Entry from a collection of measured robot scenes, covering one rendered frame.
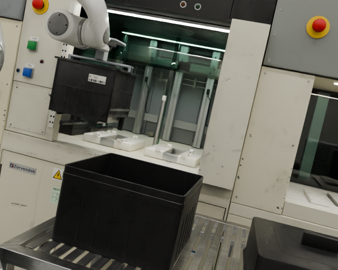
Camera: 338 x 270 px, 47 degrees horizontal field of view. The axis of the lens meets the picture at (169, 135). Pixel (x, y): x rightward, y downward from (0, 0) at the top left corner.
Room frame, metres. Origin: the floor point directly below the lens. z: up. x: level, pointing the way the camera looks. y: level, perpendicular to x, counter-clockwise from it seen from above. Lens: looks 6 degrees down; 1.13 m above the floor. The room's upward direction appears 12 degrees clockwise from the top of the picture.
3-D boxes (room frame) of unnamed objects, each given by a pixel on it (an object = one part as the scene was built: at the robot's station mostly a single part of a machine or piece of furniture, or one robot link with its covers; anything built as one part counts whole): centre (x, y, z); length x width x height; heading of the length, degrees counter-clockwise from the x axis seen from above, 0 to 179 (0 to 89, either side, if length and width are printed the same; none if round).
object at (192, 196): (0.93, 0.05, 0.85); 0.28 x 0.28 x 0.17; 77
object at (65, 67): (1.36, 0.29, 1.11); 0.24 x 0.20 x 0.32; 78
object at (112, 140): (1.67, 0.22, 0.89); 0.22 x 0.21 x 0.04; 168
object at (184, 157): (1.61, -0.04, 0.89); 0.22 x 0.21 x 0.04; 168
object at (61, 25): (1.11, 0.33, 1.25); 0.13 x 0.09 x 0.08; 168
